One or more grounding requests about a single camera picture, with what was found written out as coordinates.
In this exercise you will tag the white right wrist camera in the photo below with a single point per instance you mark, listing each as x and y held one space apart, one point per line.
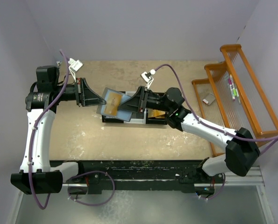
148 78

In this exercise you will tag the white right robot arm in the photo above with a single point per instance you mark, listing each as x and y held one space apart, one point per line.
241 151

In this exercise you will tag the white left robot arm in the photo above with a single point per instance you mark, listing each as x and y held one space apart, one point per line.
35 175

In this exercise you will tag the black bin with gold cards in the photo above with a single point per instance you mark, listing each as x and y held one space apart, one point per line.
151 106

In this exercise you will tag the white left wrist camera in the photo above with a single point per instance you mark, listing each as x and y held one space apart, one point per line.
74 66

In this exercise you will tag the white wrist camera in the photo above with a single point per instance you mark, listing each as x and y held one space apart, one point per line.
74 66
148 78

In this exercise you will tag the orange wooden rack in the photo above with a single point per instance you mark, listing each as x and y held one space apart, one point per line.
254 113

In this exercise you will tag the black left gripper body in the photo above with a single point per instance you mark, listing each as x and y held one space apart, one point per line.
78 91

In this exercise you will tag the grey card holder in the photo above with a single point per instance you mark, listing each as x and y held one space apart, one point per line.
127 115

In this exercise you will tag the green marker pen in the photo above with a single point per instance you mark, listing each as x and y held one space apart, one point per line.
235 95

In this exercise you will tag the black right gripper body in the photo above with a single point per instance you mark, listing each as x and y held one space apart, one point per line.
144 96

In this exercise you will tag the pink marker pen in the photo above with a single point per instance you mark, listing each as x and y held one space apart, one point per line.
231 83

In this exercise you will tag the gold cards stack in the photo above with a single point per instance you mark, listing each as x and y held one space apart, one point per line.
156 114

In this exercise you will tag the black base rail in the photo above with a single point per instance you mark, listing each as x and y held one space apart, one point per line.
150 175

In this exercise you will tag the gold credit card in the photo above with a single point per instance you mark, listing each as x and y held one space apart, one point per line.
113 100

